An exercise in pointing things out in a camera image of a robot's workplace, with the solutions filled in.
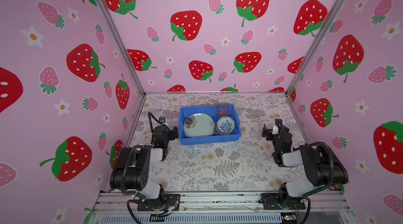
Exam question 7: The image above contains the pale green flower plate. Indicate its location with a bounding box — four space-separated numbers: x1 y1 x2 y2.
184 113 215 138

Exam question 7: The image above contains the blue floral white bowl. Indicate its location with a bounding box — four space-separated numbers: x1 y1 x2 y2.
215 116 237 135

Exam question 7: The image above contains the pink clear glass cup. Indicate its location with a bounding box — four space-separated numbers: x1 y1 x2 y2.
216 103 230 117

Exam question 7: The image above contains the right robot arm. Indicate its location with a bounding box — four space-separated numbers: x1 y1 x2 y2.
259 119 348 210

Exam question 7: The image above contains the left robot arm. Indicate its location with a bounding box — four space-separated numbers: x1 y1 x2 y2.
110 124 179 204

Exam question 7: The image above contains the blue plastic bin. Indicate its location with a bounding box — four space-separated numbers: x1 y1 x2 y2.
178 104 241 145

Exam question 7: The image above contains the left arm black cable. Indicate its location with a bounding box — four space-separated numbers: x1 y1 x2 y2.
147 112 167 130

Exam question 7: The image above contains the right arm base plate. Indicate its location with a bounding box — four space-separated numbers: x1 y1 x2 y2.
258 193 306 210

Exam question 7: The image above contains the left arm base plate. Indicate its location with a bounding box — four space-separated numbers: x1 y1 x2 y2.
137 194 181 211

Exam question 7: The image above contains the aluminium front rail frame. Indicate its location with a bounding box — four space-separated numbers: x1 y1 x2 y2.
89 191 358 224

